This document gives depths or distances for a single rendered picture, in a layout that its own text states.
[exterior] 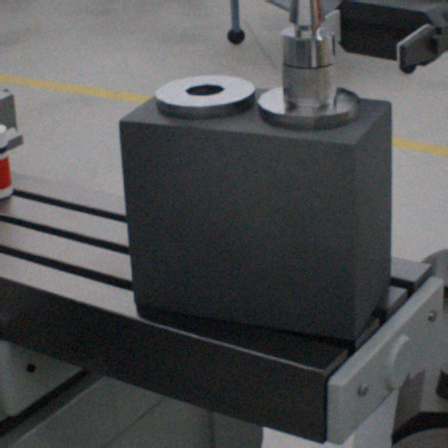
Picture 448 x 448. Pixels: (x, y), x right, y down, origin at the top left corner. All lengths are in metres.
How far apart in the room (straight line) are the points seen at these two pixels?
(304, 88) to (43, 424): 0.56
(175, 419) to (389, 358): 0.59
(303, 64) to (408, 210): 2.56
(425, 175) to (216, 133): 2.81
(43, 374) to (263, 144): 0.45
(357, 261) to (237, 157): 0.14
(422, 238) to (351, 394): 2.35
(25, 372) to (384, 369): 0.42
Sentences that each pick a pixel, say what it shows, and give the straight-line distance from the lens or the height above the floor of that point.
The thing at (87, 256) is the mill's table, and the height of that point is 0.90.
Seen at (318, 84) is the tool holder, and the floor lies 1.13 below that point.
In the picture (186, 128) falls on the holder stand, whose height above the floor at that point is 1.09.
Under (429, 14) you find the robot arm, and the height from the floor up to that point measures 1.16.
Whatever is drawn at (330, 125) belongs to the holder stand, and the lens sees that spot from 0.99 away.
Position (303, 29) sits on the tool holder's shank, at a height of 1.17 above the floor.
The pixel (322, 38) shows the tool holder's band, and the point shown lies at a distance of 0.98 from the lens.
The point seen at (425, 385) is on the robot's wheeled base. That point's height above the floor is 0.61.
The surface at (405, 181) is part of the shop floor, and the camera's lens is 3.74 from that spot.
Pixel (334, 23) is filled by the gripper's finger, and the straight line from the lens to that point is 1.13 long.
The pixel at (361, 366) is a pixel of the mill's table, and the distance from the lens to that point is 1.02.
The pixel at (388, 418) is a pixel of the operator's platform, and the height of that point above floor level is 0.40.
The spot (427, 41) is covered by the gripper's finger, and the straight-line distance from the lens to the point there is 1.07.
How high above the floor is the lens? 1.43
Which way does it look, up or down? 24 degrees down
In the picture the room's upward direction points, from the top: 3 degrees counter-clockwise
